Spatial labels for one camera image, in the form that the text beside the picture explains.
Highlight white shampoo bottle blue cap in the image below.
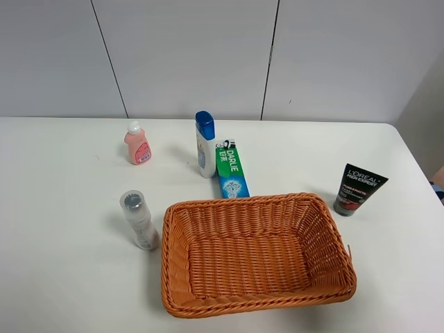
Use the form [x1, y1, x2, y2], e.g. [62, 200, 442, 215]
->
[195, 110, 216, 179]

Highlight green Darlie toothpaste box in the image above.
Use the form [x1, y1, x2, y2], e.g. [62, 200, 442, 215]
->
[216, 139, 250, 198]

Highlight orange wicker basket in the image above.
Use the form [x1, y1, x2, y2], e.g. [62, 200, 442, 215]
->
[160, 193, 357, 318]

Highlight blue object at table edge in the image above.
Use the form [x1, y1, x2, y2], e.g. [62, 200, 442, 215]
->
[429, 181, 444, 205]

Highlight pink bottle white cap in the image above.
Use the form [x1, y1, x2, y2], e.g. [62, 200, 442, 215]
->
[124, 121, 152, 165]

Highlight translucent white roll-on bottle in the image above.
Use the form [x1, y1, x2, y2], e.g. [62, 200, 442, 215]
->
[119, 190, 160, 250]

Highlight black L'Oreal face wash tube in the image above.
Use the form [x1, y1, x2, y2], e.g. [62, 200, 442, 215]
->
[333, 164, 389, 216]

